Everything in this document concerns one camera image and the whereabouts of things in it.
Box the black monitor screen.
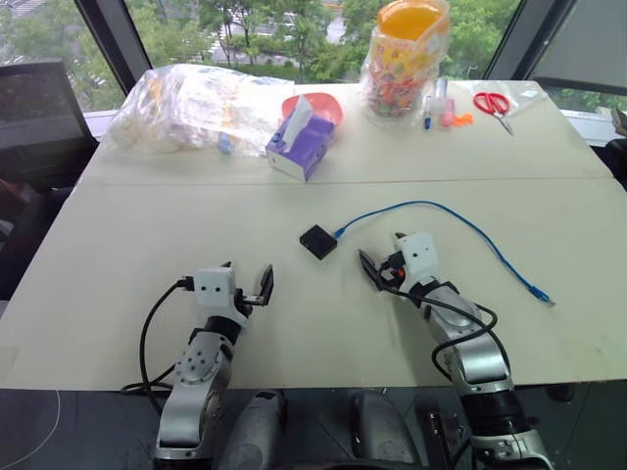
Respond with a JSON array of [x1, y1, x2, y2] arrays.
[[0, 60, 85, 149]]

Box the clear flat plastic bag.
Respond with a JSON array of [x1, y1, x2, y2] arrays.
[[463, 79, 551, 124]]

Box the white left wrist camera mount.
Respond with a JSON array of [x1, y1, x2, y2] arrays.
[[194, 267, 252, 325]]

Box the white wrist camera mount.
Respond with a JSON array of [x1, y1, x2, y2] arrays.
[[393, 232, 438, 286], [194, 267, 252, 325]]

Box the thin white floor cable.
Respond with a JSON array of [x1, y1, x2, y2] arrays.
[[0, 389, 64, 470]]

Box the dark grey rounded shape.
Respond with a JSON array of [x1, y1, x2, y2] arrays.
[[349, 389, 418, 470], [216, 389, 289, 470]]

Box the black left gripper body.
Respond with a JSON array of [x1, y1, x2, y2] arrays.
[[233, 286, 263, 320]]

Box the pink plastic bowl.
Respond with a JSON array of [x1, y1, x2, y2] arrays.
[[280, 91, 345, 127]]

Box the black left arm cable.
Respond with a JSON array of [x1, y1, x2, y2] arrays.
[[121, 277, 198, 418]]

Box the red handled scissors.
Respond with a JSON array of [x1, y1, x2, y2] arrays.
[[472, 91, 516, 137]]

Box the black office chair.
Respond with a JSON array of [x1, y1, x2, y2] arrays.
[[0, 136, 102, 303]]

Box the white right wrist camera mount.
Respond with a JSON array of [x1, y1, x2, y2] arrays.
[[393, 232, 438, 286]]

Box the clear plastic bag with packets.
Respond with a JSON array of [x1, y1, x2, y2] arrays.
[[108, 63, 296, 159]]

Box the black box under table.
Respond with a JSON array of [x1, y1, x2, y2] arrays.
[[426, 409, 465, 470]]

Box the candy jar with orange lid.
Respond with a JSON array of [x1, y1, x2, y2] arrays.
[[361, 0, 452, 130]]

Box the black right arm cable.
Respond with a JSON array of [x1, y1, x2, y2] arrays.
[[377, 273, 500, 384]]

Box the blue cable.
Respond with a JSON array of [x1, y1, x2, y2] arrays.
[[334, 199, 557, 309]]

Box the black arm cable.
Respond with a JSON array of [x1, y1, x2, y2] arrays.
[[121, 277, 198, 418], [377, 273, 500, 384]]

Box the small black square box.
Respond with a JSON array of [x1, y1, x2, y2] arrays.
[[299, 223, 340, 261]]

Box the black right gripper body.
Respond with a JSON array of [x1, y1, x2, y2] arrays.
[[377, 251, 409, 292]]

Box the purple tissue box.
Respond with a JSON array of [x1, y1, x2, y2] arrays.
[[265, 94, 340, 184]]

